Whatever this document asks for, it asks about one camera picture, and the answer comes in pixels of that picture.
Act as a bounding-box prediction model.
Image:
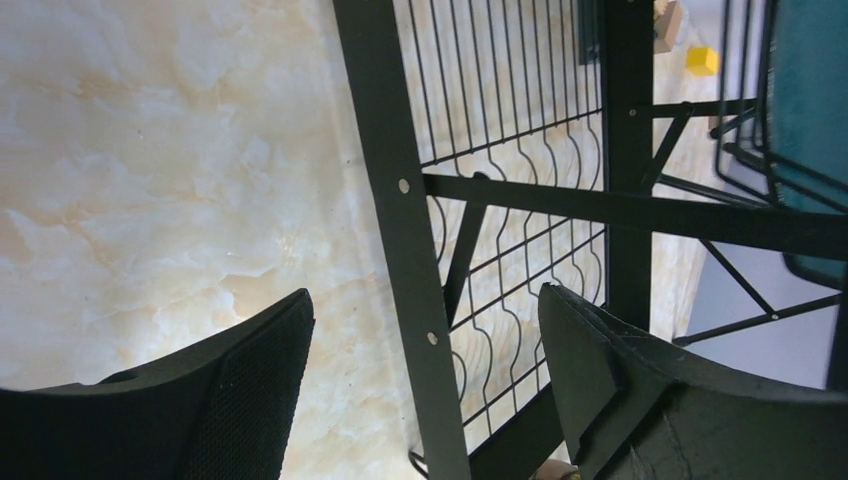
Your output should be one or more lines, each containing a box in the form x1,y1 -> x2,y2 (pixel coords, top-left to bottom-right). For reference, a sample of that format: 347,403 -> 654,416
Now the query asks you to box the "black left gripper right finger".
538,283 -> 847,479

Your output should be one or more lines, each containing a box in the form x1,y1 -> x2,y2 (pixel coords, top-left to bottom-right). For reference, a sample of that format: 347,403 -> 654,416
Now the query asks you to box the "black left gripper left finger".
1,289 -> 315,479

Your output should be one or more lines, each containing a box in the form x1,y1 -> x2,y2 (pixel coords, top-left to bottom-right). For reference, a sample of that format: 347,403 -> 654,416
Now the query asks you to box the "black wire dish rack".
334,1 -> 847,479

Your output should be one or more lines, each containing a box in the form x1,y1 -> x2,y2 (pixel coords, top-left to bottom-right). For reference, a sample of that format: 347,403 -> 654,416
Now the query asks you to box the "dark teal square plate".
761,0 -> 848,289

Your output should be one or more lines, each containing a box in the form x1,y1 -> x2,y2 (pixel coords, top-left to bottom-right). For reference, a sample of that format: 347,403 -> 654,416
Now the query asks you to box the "beige mug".
530,459 -> 581,480

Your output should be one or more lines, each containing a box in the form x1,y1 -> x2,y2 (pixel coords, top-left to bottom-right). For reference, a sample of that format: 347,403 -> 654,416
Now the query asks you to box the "yellow lego block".
685,46 -> 720,77

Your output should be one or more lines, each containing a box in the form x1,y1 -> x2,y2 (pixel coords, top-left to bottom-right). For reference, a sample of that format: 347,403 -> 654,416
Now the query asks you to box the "small wooden block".
653,0 -> 684,54

